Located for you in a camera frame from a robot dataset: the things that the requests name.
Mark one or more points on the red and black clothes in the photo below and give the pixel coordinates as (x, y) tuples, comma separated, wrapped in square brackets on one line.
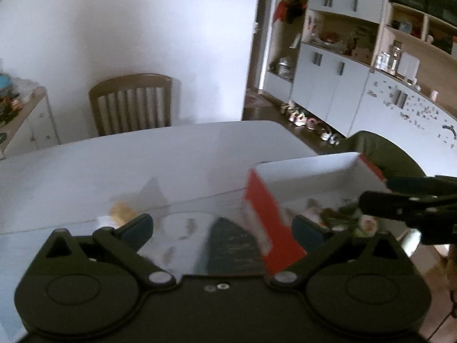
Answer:
[(291, 10)]

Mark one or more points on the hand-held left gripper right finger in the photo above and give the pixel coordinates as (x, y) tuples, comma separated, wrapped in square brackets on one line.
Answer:
[(306, 229)]

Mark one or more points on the small pink cup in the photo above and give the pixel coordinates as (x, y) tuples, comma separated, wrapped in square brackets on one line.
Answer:
[(434, 95)]

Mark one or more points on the patterned rug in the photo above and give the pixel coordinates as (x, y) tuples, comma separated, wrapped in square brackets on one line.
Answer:
[(255, 100)]

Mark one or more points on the red-rimmed cardboard box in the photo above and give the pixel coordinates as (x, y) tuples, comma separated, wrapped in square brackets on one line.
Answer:
[(271, 221)]

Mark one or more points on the heap of colourful small toys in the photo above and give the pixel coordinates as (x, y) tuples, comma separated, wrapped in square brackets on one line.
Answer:
[(9, 103)]

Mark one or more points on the dark packet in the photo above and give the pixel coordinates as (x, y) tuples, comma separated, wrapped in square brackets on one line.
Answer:
[(232, 250)]

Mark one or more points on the wooden slat-back chair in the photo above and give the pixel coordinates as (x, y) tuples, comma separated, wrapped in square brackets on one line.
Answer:
[(128, 80)]

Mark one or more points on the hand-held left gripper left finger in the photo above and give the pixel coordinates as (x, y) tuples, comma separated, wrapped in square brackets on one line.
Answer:
[(137, 229)]

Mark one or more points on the olive green padded chair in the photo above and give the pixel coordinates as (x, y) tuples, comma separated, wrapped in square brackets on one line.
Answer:
[(385, 150)]

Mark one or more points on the white sideboard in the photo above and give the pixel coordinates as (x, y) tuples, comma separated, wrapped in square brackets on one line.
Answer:
[(39, 125)]

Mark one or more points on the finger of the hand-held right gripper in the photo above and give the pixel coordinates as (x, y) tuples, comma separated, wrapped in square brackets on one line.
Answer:
[(382, 202), (410, 185)]

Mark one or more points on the tan crumpled item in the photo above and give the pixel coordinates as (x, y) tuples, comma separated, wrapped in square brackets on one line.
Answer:
[(122, 213)]

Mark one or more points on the clear plastic bag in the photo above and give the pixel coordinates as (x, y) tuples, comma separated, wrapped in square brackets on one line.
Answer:
[(178, 228)]

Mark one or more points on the metal canisters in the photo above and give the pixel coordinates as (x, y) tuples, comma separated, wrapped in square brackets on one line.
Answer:
[(389, 59)]

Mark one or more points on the green fuzzy item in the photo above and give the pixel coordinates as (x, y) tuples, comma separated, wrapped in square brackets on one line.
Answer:
[(337, 215)]

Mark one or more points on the metal pot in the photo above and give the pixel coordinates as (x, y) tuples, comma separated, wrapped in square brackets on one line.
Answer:
[(286, 68)]

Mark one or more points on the row of shoes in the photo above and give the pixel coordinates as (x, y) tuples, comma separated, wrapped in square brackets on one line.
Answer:
[(307, 121)]

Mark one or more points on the white wall cabinet unit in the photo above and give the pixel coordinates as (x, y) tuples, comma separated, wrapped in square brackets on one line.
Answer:
[(332, 78)]

